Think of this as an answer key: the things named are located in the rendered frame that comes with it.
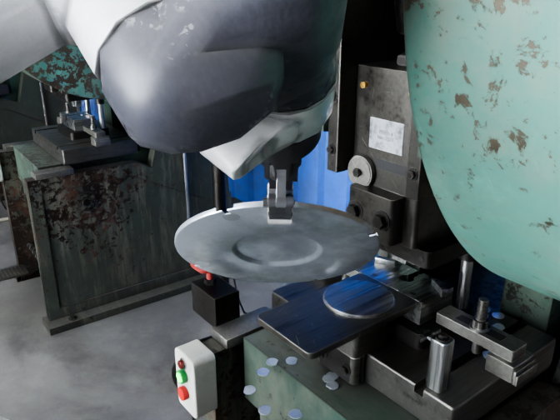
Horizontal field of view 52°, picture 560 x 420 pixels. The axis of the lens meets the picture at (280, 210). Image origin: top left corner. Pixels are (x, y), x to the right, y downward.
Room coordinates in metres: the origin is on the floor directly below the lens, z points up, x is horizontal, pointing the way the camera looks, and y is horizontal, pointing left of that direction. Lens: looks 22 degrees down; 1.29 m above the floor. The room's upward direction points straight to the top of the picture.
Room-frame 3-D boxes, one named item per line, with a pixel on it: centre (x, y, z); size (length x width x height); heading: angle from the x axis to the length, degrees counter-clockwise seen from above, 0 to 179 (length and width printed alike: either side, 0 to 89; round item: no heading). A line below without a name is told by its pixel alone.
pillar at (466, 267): (0.93, -0.34, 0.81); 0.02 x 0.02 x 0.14
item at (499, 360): (0.82, -0.34, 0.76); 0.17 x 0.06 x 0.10; 38
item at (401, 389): (0.95, -0.24, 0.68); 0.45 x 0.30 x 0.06; 38
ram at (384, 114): (0.93, -0.20, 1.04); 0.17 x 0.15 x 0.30; 128
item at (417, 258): (0.96, -0.24, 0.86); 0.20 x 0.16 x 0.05; 38
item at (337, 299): (0.85, -0.10, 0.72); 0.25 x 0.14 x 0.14; 128
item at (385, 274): (0.95, -0.23, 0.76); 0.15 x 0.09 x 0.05; 38
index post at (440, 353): (0.74, -0.25, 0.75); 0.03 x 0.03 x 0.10; 38
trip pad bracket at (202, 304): (1.06, 0.14, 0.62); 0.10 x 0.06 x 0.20; 38
